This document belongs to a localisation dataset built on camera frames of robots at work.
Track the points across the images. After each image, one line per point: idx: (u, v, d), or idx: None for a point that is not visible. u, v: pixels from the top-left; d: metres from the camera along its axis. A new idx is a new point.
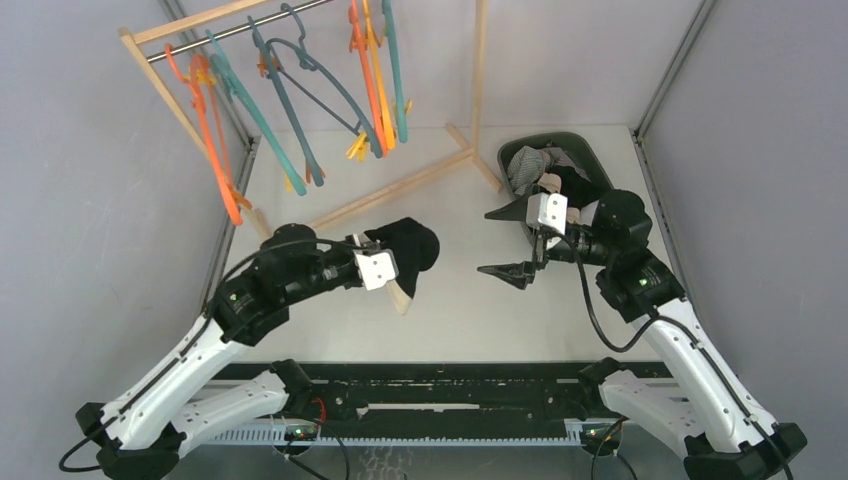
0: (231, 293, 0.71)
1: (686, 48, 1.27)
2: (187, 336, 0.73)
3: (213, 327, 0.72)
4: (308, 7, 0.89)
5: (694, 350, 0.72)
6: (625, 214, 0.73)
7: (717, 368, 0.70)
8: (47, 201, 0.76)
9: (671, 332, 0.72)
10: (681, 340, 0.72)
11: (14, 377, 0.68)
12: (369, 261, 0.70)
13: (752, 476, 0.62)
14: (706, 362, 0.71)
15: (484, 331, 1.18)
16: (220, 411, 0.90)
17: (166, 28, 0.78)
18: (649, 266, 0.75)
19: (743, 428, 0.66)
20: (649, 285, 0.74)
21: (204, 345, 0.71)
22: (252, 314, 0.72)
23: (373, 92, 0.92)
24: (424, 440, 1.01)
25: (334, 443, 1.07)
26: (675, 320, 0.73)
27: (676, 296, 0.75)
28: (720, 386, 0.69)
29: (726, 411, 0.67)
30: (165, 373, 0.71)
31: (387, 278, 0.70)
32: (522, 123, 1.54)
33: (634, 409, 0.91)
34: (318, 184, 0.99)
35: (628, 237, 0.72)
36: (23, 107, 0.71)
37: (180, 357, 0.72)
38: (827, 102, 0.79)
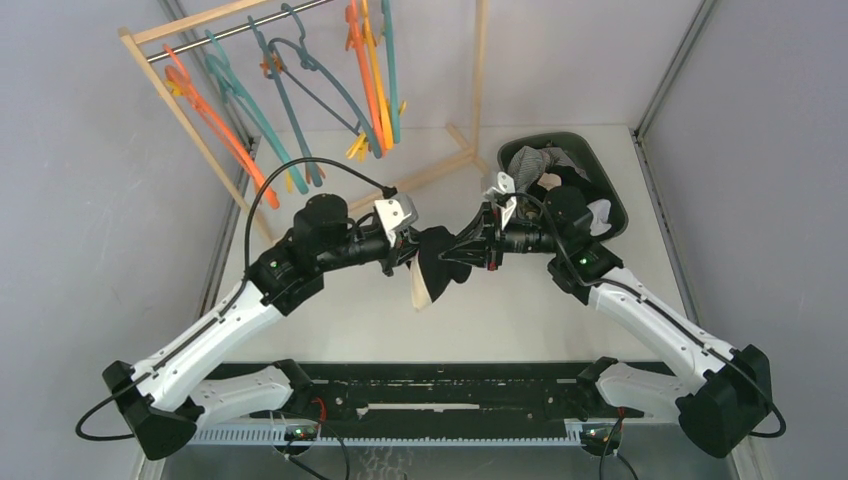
0: (272, 260, 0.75)
1: (686, 49, 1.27)
2: (227, 299, 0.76)
3: (253, 289, 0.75)
4: (307, 7, 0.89)
5: (642, 303, 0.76)
6: (567, 205, 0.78)
7: (666, 312, 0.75)
8: (45, 203, 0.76)
9: (617, 293, 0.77)
10: (628, 297, 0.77)
11: (14, 375, 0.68)
12: (383, 202, 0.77)
13: (725, 404, 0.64)
14: (655, 310, 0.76)
15: (485, 330, 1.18)
16: (231, 392, 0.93)
17: (166, 29, 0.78)
18: (591, 249, 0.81)
19: (702, 360, 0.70)
20: (590, 263, 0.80)
21: (243, 306, 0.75)
22: (291, 280, 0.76)
23: (372, 91, 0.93)
24: (424, 440, 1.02)
25: (335, 443, 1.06)
26: (616, 282, 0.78)
27: (616, 265, 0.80)
28: (674, 328, 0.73)
29: (683, 348, 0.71)
30: (202, 333, 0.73)
31: (403, 213, 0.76)
32: (522, 123, 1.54)
33: (632, 393, 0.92)
34: (316, 186, 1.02)
35: (573, 229, 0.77)
36: (24, 106, 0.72)
37: (219, 317, 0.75)
38: (827, 104, 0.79)
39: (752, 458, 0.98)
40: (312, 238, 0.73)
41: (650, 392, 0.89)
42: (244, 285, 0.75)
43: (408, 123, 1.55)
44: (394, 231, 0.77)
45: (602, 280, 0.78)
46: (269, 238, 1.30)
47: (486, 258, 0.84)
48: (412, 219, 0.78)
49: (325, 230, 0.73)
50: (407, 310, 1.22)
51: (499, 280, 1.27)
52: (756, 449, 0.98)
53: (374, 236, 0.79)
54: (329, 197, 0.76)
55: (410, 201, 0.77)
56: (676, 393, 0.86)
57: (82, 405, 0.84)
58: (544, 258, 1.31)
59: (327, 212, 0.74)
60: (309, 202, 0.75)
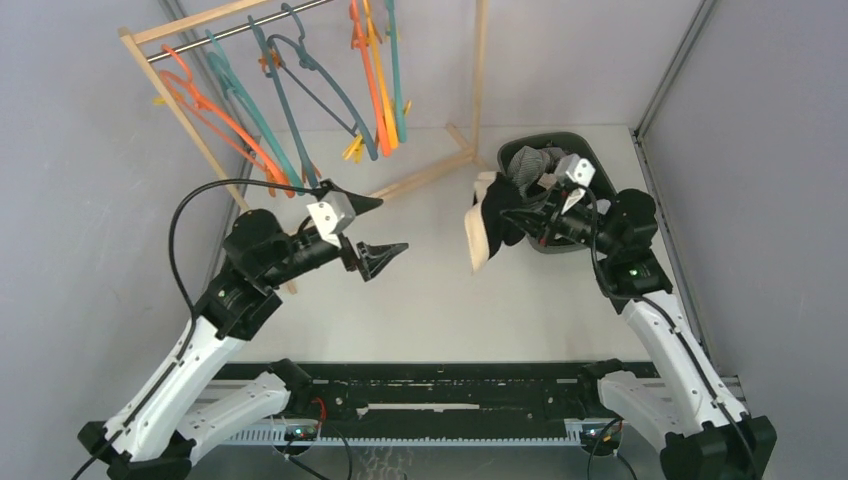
0: (220, 289, 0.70)
1: (686, 48, 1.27)
2: (181, 339, 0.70)
3: (206, 325, 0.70)
4: (308, 7, 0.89)
5: (672, 336, 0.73)
6: (635, 212, 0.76)
7: (692, 352, 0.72)
8: (45, 203, 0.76)
9: (651, 316, 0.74)
10: (660, 323, 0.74)
11: (13, 376, 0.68)
12: (313, 205, 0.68)
13: (714, 455, 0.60)
14: (683, 347, 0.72)
15: (485, 330, 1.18)
16: (221, 416, 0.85)
17: (166, 28, 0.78)
18: (646, 264, 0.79)
19: (708, 409, 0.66)
20: (639, 275, 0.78)
21: (200, 345, 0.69)
22: (244, 306, 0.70)
23: (376, 91, 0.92)
24: (424, 440, 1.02)
25: (337, 443, 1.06)
26: (656, 304, 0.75)
27: (664, 289, 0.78)
28: (692, 369, 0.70)
29: (694, 391, 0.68)
30: (165, 379, 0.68)
31: (337, 214, 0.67)
32: (522, 123, 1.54)
33: (626, 402, 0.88)
34: (311, 185, 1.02)
35: (631, 235, 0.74)
36: (23, 105, 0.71)
37: (178, 361, 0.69)
38: (828, 103, 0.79)
39: None
40: (247, 263, 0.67)
41: (643, 414, 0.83)
42: (193, 323, 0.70)
43: (409, 123, 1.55)
44: (332, 236, 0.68)
45: (643, 298, 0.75)
46: None
47: (538, 235, 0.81)
48: (349, 219, 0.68)
49: (259, 250, 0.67)
50: (406, 310, 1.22)
51: (499, 279, 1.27)
52: None
53: (318, 239, 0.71)
54: (259, 214, 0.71)
55: (346, 201, 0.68)
56: (663, 428, 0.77)
57: (83, 405, 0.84)
58: (545, 258, 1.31)
59: (256, 230, 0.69)
60: (236, 225, 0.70)
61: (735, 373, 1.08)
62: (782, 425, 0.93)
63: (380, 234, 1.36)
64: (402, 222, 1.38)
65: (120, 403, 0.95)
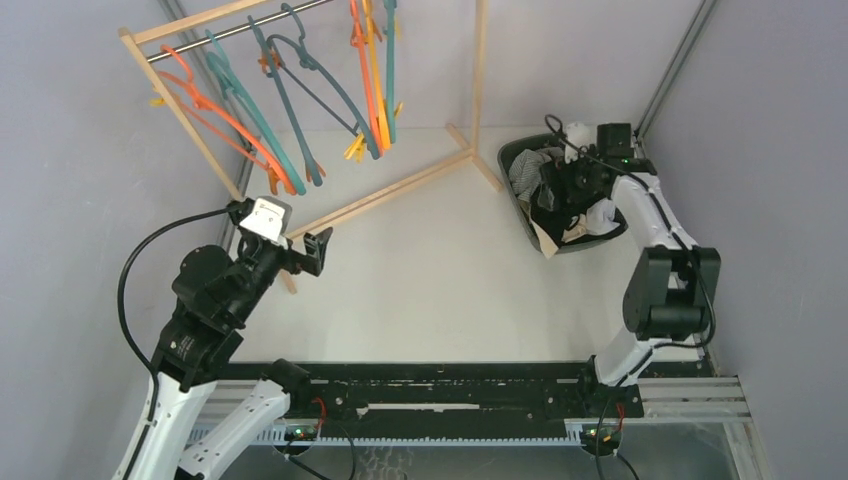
0: (171, 341, 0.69)
1: (686, 49, 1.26)
2: (148, 399, 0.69)
3: (168, 381, 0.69)
4: (307, 7, 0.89)
5: (645, 196, 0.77)
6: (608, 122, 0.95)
7: (658, 203, 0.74)
8: (45, 204, 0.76)
9: (631, 186, 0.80)
10: (638, 189, 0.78)
11: (13, 377, 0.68)
12: (252, 217, 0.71)
13: (658, 269, 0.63)
14: (650, 200, 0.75)
15: (485, 329, 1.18)
16: (222, 441, 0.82)
17: (166, 28, 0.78)
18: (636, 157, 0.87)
19: (664, 238, 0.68)
20: (630, 162, 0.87)
21: (167, 401, 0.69)
22: (202, 349, 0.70)
23: (370, 88, 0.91)
24: (424, 440, 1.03)
25: (343, 443, 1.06)
26: (635, 177, 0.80)
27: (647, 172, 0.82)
28: (655, 214, 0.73)
29: (653, 228, 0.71)
30: (142, 443, 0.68)
31: (277, 212, 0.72)
32: (522, 123, 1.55)
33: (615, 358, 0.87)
34: (316, 185, 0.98)
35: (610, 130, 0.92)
36: (22, 106, 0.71)
37: (150, 422, 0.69)
38: (830, 103, 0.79)
39: (753, 458, 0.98)
40: (203, 301, 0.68)
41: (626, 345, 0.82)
42: (155, 382, 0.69)
43: (409, 123, 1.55)
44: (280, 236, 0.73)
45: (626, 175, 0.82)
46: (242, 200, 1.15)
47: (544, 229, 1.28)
48: (288, 211, 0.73)
49: (212, 289, 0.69)
50: (406, 310, 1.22)
51: (500, 278, 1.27)
52: (756, 449, 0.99)
53: (263, 252, 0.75)
54: (203, 254, 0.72)
55: (275, 197, 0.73)
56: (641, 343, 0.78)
57: (83, 406, 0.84)
58: (545, 257, 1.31)
59: (206, 270, 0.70)
60: (184, 265, 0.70)
61: (734, 374, 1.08)
62: (781, 426, 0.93)
63: (380, 234, 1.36)
64: (401, 223, 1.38)
65: (121, 404, 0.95)
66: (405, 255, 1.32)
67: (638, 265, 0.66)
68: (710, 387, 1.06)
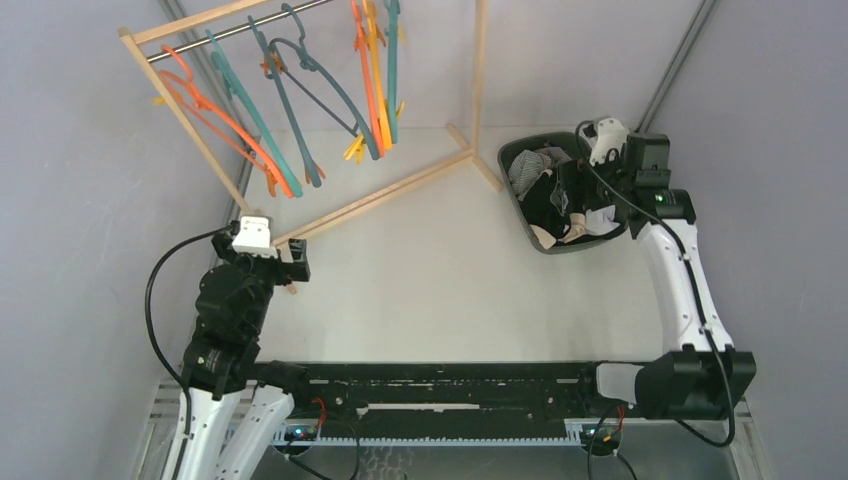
0: (197, 356, 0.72)
1: (686, 49, 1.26)
2: (182, 414, 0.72)
3: (201, 394, 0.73)
4: (308, 7, 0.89)
5: (679, 262, 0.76)
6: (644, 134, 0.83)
7: (693, 278, 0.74)
8: (45, 204, 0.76)
9: (664, 241, 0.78)
10: (671, 248, 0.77)
11: (13, 375, 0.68)
12: (242, 234, 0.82)
13: (687, 372, 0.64)
14: (686, 274, 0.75)
15: (485, 330, 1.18)
16: (238, 458, 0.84)
17: (166, 29, 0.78)
18: (672, 193, 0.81)
19: (695, 334, 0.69)
20: (665, 203, 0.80)
21: (202, 414, 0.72)
22: (229, 360, 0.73)
23: (370, 89, 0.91)
24: (424, 440, 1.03)
25: (349, 443, 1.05)
26: (669, 232, 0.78)
27: (685, 221, 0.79)
28: (688, 295, 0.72)
29: (685, 316, 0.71)
30: (181, 456, 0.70)
31: (263, 222, 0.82)
32: (522, 123, 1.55)
33: (621, 385, 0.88)
34: (315, 186, 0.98)
35: (647, 157, 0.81)
36: (22, 107, 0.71)
37: (187, 435, 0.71)
38: (833, 103, 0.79)
39: (752, 458, 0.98)
40: (226, 313, 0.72)
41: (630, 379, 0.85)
42: (189, 396, 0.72)
43: (408, 123, 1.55)
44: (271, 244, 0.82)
45: (658, 223, 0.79)
46: (241, 201, 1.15)
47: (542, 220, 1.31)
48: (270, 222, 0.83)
49: (230, 299, 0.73)
50: (406, 309, 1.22)
51: (499, 278, 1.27)
52: (756, 449, 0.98)
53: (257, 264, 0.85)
54: (217, 272, 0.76)
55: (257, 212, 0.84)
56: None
57: (84, 406, 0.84)
58: (545, 258, 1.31)
59: (224, 284, 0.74)
60: (202, 286, 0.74)
61: None
62: (782, 426, 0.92)
63: (379, 234, 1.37)
64: (401, 223, 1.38)
65: (122, 404, 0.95)
66: (405, 255, 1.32)
67: (663, 362, 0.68)
68: None
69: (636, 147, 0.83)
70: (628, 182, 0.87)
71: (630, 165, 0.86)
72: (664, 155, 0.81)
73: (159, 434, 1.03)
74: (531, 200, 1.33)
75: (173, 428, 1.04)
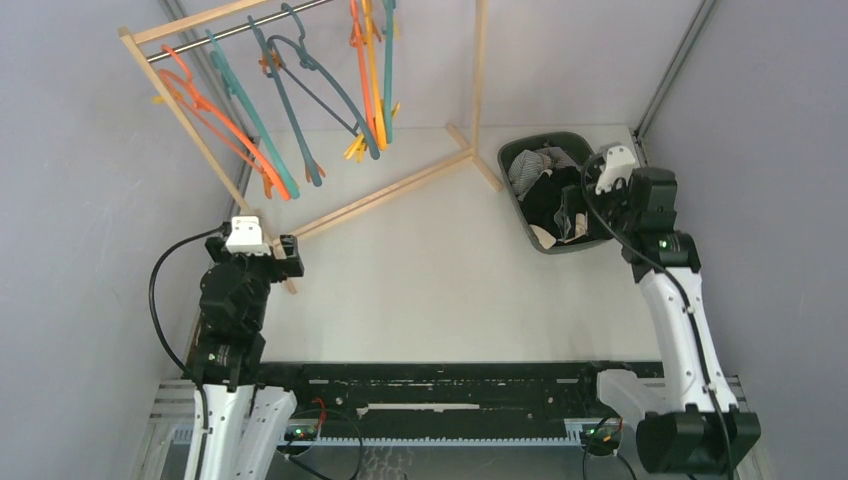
0: (208, 353, 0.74)
1: (686, 48, 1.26)
2: (198, 411, 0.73)
3: (214, 388, 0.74)
4: (307, 7, 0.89)
5: (683, 315, 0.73)
6: (651, 172, 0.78)
7: (698, 332, 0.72)
8: (45, 204, 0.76)
9: (667, 291, 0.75)
10: (675, 299, 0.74)
11: (14, 375, 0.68)
12: (234, 235, 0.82)
13: (690, 434, 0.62)
14: (690, 327, 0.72)
15: (485, 330, 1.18)
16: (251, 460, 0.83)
17: (166, 29, 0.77)
18: (675, 236, 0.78)
19: (698, 393, 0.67)
20: (669, 248, 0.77)
21: (219, 406, 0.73)
22: (239, 353, 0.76)
23: (369, 88, 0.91)
24: (424, 440, 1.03)
25: (353, 443, 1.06)
26: (674, 281, 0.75)
27: (689, 268, 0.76)
28: (693, 351, 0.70)
29: (688, 373, 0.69)
30: (202, 451, 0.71)
31: (254, 220, 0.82)
32: (521, 123, 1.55)
33: (619, 396, 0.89)
34: (316, 186, 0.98)
35: (653, 200, 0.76)
36: (22, 107, 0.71)
37: (206, 429, 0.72)
38: (833, 104, 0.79)
39: (753, 458, 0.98)
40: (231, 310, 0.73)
41: (633, 403, 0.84)
42: (203, 393, 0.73)
43: (408, 123, 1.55)
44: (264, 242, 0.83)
45: (662, 270, 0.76)
46: (241, 200, 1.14)
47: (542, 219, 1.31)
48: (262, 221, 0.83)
49: (234, 293, 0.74)
50: (406, 309, 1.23)
51: (499, 278, 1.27)
52: (756, 449, 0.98)
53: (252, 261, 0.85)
54: (216, 272, 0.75)
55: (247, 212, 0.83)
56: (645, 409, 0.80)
57: (84, 405, 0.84)
58: (544, 257, 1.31)
59: (224, 282, 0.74)
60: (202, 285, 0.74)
61: (734, 374, 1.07)
62: (781, 427, 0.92)
63: (379, 233, 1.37)
64: (401, 222, 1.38)
65: (122, 403, 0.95)
66: (404, 255, 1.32)
67: (664, 419, 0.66)
68: None
69: (642, 186, 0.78)
70: (631, 220, 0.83)
71: (634, 203, 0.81)
72: (672, 196, 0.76)
73: (159, 434, 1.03)
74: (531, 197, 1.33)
75: (173, 428, 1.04)
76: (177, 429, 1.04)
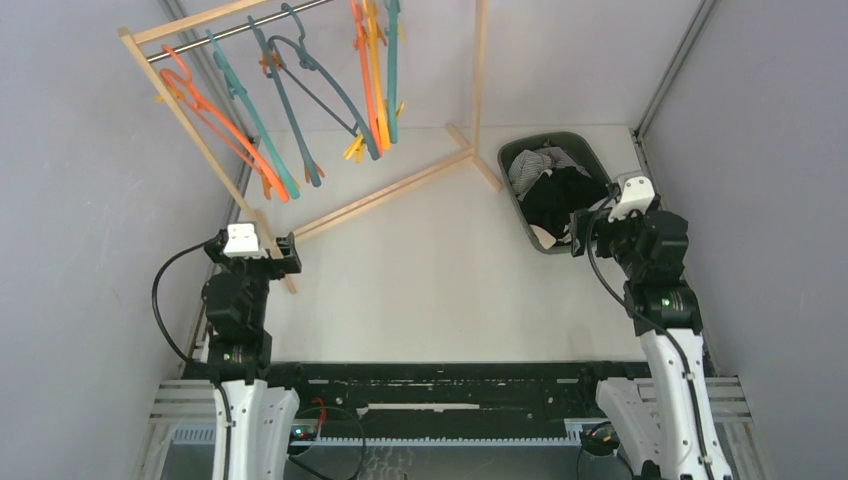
0: (225, 354, 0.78)
1: (686, 49, 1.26)
2: (219, 408, 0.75)
3: (233, 384, 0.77)
4: (308, 7, 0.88)
5: (682, 380, 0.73)
6: (665, 226, 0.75)
7: (696, 399, 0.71)
8: (45, 203, 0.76)
9: (668, 355, 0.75)
10: (675, 364, 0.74)
11: (14, 375, 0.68)
12: (231, 242, 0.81)
13: None
14: (689, 393, 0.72)
15: (484, 329, 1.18)
16: (268, 458, 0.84)
17: (165, 28, 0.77)
18: (678, 293, 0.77)
19: (693, 462, 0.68)
20: (671, 306, 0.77)
21: (239, 399, 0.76)
22: (251, 352, 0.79)
23: (369, 89, 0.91)
24: (424, 440, 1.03)
25: (356, 442, 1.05)
26: (675, 345, 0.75)
27: (691, 330, 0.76)
28: (690, 418, 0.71)
29: (685, 442, 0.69)
30: (227, 442, 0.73)
31: (251, 229, 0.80)
32: (521, 123, 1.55)
33: (615, 413, 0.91)
34: (315, 187, 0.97)
35: (660, 255, 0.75)
36: (22, 107, 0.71)
37: (228, 422, 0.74)
38: (833, 103, 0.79)
39: (753, 458, 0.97)
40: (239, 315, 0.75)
41: (630, 435, 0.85)
42: (223, 390, 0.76)
43: (408, 123, 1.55)
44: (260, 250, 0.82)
45: (664, 333, 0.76)
46: (241, 200, 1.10)
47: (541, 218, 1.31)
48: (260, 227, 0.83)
49: (236, 301, 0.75)
50: (406, 309, 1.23)
51: (499, 278, 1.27)
52: (757, 448, 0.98)
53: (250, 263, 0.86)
54: (215, 281, 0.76)
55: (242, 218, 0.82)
56: (643, 454, 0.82)
57: (84, 405, 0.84)
58: (545, 257, 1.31)
59: (226, 290, 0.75)
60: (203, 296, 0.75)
61: (735, 374, 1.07)
62: (781, 426, 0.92)
63: (379, 233, 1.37)
64: (401, 222, 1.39)
65: (122, 403, 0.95)
66: (404, 255, 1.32)
67: None
68: (710, 387, 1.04)
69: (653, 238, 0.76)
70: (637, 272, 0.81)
71: (644, 251, 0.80)
72: (683, 254, 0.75)
73: (158, 434, 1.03)
74: (531, 194, 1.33)
75: (173, 428, 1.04)
76: (177, 429, 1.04)
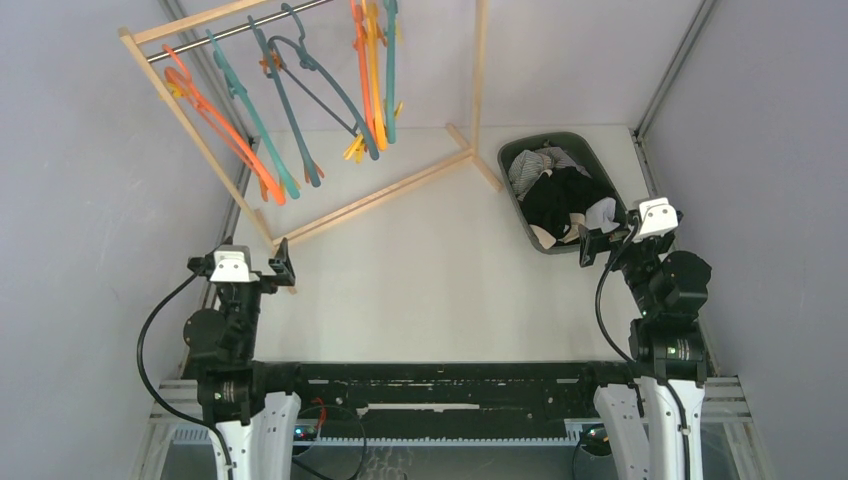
0: (215, 393, 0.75)
1: (686, 49, 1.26)
2: (218, 449, 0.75)
3: (227, 425, 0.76)
4: (308, 7, 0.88)
5: (677, 431, 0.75)
6: (685, 275, 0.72)
7: (688, 454, 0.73)
8: (46, 204, 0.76)
9: (666, 405, 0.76)
10: (673, 415, 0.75)
11: (13, 376, 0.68)
12: (218, 269, 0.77)
13: None
14: (682, 446, 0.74)
15: (484, 330, 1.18)
16: (273, 464, 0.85)
17: (167, 29, 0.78)
18: (685, 339, 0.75)
19: None
20: (677, 355, 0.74)
21: (237, 440, 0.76)
22: (242, 388, 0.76)
23: (368, 89, 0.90)
24: (424, 440, 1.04)
25: (356, 443, 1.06)
26: (676, 398, 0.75)
27: (693, 384, 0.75)
28: (680, 471, 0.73)
29: None
30: None
31: (240, 257, 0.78)
32: (521, 123, 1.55)
33: (612, 432, 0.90)
34: (315, 187, 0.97)
35: (674, 300, 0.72)
36: (21, 107, 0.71)
37: (229, 464, 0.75)
38: (832, 104, 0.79)
39: (753, 458, 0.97)
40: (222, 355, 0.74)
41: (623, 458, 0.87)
42: (218, 432, 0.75)
43: (408, 123, 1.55)
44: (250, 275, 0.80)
45: (667, 381, 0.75)
46: (242, 201, 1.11)
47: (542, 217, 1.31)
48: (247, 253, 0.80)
49: (223, 341, 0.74)
50: (406, 310, 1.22)
51: (499, 278, 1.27)
52: (756, 449, 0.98)
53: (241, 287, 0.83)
54: (197, 321, 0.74)
55: (230, 244, 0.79)
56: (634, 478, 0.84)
57: (84, 404, 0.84)
58: (545, 258, 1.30)
59: (208, 331, 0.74)
60: (186, 340, 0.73)
61: (734, 373, 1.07)
62: (780, 427, 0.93)
63: (379, 233, 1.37)
64: (401, 222, 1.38)
65: (122, 404, 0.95)
66: (404, 255, 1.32)
67: None
68: (711, 387, 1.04)
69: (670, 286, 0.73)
70: (649, 311, 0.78)
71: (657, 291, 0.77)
72: (702, 303, 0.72)
73: (158, 434, 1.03)
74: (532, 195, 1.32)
75: (173, 427, 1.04)
76: (178, 429, 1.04)
